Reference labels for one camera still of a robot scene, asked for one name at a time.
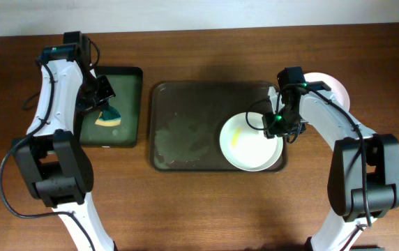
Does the green and yellow sponge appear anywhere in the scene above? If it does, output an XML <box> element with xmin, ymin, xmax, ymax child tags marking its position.
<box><xmin>95</xmin><ymin>105</ymin><xmax>121</xmax><ymax>127</ymax></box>

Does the white plate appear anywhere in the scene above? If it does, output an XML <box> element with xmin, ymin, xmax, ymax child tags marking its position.
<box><xmin>304</xmin><ymin>73</ymin><xmax>350</xmax><ymax>110</ymax></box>
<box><xmin>219</xmin><ymin>112</ymin><xmax>284</xmax><ymax>172</ymax></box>

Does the white top plate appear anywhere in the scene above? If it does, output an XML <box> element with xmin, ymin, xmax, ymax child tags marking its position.
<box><xmin>304</xmin><ymin>73</ymin><xmax>350</xmax><ymax>110</ymax></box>

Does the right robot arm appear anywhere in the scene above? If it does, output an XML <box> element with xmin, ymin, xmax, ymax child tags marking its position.
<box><xmin>262</xmin><ymin>66</ymin><xmax>399</xmax><ymax>251</ymax></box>

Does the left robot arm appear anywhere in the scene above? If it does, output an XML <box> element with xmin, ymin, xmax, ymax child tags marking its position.
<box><xmin>7</xmin><ymin>31</ymin><xmax>116</xmax><ymax>250</ymax></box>

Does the black rectangular sponge tray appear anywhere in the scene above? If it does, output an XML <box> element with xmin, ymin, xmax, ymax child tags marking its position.
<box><xmin>75</xmin><ymin>66</ymin><xmax>143</xmax><ymax>148</ymax></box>

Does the dark brown serving tray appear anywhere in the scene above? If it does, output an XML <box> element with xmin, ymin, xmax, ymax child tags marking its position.
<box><xmin>149</xmin><ymin>81</ymin><xmax>272</xmax><ymax>172</ymax></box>

